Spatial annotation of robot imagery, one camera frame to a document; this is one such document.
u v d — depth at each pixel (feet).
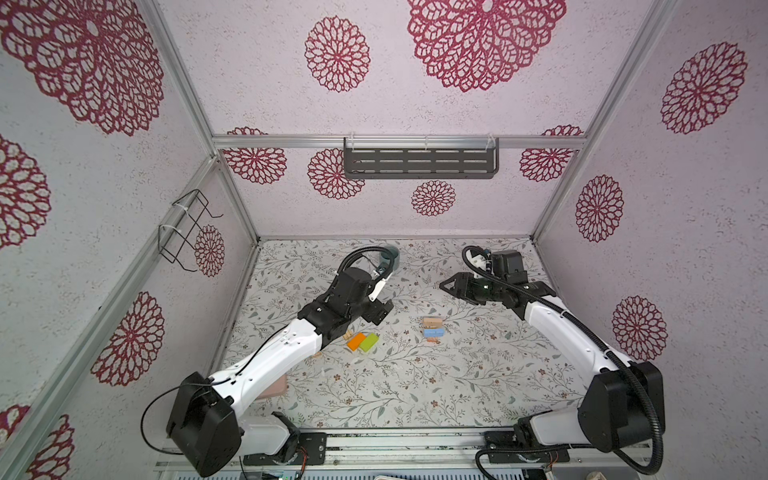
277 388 2.68
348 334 1.96
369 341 3.03
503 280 2.10
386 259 3.47
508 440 2.46
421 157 3.11
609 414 1.35
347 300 1.90
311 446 2.40
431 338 2.99
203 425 1.29
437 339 3.03
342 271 1.93
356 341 3.03
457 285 2.45
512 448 2.40
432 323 3.03
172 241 2.41
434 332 2.94
